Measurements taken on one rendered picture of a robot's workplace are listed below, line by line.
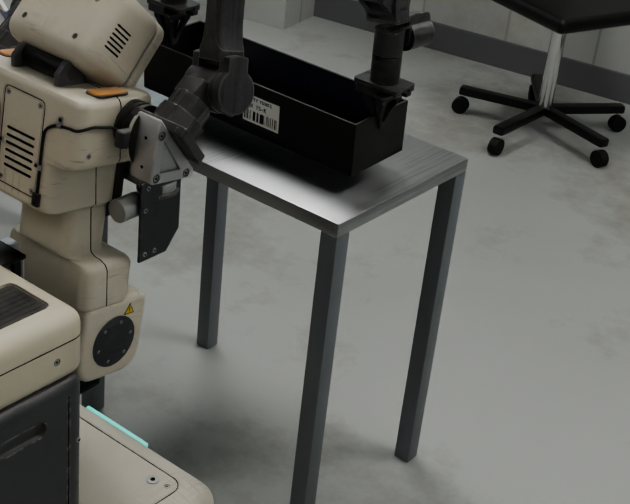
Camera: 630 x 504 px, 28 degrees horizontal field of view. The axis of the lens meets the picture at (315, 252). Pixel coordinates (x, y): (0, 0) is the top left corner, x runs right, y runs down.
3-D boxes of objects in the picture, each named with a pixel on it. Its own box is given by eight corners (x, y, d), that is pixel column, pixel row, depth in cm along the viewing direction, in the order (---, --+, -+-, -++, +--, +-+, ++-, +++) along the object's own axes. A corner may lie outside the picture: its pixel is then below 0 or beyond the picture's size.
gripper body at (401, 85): (372, 76, 246) (376, 41, 243) (414, 92, 241) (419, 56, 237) (352, 85, 242) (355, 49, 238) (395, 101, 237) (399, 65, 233)
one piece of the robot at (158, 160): (150, 186, 204) (160, 120, 199) (128, 175, 206) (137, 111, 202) (192, 176, 211) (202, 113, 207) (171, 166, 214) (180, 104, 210)
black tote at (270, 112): (143, 87, 273) (143, 38, 267) (198, 66, 285) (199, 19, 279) (350, 177, 244) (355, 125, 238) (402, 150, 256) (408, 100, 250)
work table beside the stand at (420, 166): (299, 547, 273) (338, 224, 234) (81, 406, 309) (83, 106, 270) (416, 455, 305) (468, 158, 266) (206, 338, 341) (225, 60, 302)
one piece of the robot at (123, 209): (126, 272, 224) (129, 163, 214) (24, 217, 238) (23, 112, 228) (188, 244, 236) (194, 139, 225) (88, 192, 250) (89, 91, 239)
